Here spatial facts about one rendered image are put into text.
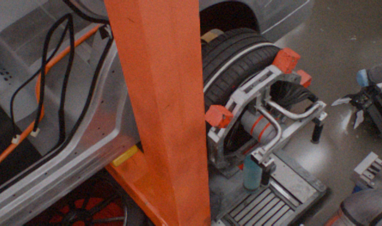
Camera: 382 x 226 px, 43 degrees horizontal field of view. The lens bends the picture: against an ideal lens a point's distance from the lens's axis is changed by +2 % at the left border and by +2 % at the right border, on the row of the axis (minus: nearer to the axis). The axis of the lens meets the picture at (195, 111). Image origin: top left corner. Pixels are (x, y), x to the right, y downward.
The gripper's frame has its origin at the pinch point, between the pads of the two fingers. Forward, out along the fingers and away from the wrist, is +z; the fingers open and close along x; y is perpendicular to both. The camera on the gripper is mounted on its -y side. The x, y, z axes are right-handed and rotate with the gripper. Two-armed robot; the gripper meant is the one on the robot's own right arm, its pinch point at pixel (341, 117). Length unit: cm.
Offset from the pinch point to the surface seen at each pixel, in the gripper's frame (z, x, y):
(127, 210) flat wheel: 105, -37, -22
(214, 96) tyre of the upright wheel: 40, -50, 23
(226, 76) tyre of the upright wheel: 30, -52, 23
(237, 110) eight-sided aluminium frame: 37, -39, 23
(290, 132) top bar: 26.6, -16.4, 21.0
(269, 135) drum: 32.5, -19.9, 10.7
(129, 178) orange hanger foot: 92, -48, -11
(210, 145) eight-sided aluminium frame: 54, -35, 9
